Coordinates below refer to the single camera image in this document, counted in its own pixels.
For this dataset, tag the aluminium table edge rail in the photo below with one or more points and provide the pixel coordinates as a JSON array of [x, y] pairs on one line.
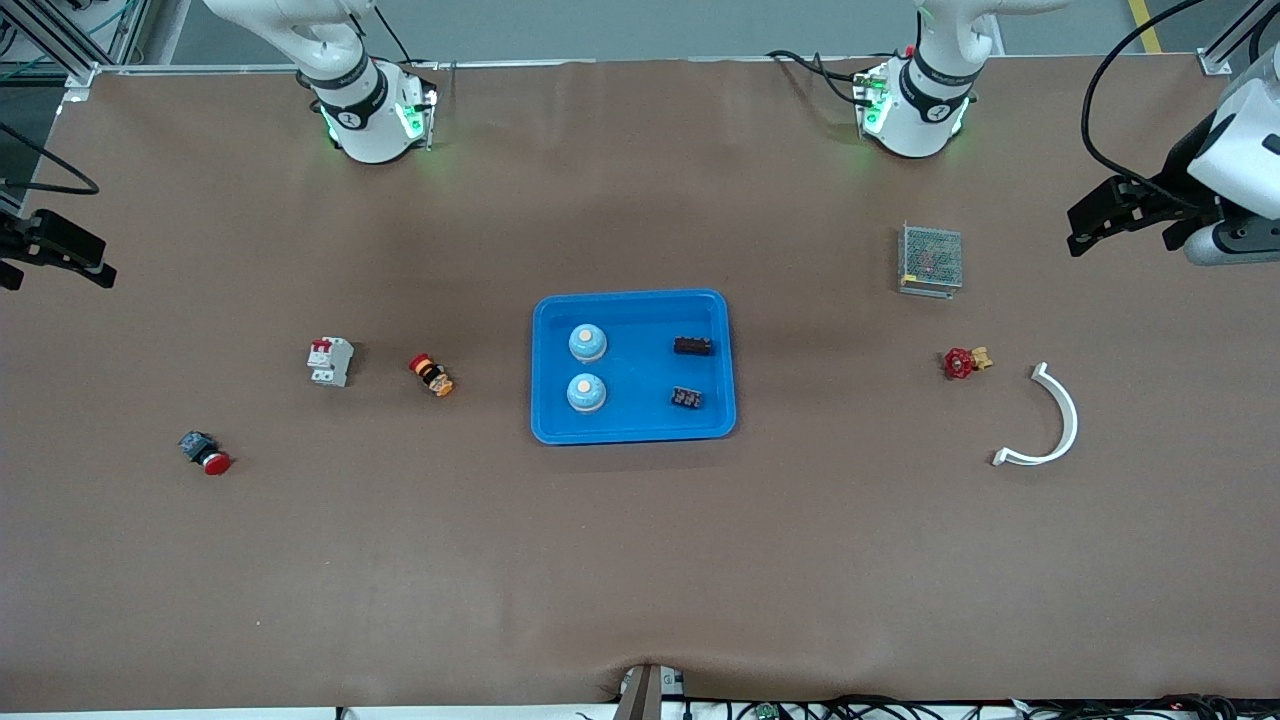
[[200, 68]]

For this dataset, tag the red mushroom push button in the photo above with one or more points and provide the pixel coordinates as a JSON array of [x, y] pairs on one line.
[[205, 453]]

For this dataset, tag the light blue call bell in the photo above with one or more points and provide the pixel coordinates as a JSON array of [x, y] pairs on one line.
[[586, 392], [587, 342]]

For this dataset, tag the orange yellow emergency stop switch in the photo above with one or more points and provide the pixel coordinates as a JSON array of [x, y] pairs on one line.
[[432, 375]]

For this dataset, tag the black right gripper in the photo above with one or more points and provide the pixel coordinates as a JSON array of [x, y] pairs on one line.
[[22, 243]]

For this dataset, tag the aluminium frame post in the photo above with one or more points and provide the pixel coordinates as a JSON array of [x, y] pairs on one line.
[[1214, 63], [50, 40]]

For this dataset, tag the grey metal camera post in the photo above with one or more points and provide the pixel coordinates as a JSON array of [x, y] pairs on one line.
[[640, 695]]

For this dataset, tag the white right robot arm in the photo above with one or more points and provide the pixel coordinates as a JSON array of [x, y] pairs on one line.
[[370, 120]]

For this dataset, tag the metal mesh power supply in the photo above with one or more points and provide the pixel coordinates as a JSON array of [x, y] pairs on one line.
[[930, 258]]

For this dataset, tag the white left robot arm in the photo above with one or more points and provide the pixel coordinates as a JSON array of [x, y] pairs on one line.
[[925, 120]]

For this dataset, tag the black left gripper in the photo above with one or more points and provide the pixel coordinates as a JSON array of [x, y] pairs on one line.
[[1172, 186]]

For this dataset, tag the dark brown cylindrical capacitor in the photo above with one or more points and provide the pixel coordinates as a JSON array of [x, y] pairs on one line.
[[692, 346]]

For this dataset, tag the white red circuit breaker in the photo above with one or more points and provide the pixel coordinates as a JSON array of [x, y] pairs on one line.
[[330, 362]]

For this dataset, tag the black terminal block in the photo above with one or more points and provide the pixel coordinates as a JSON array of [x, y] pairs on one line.
[[686, 398]]

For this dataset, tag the white curved plastic clamp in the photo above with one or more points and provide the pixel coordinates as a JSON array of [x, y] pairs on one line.
[[1072, 420]]

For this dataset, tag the blue plastic tray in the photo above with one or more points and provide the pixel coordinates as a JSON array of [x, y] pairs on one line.
[[640, 420]]

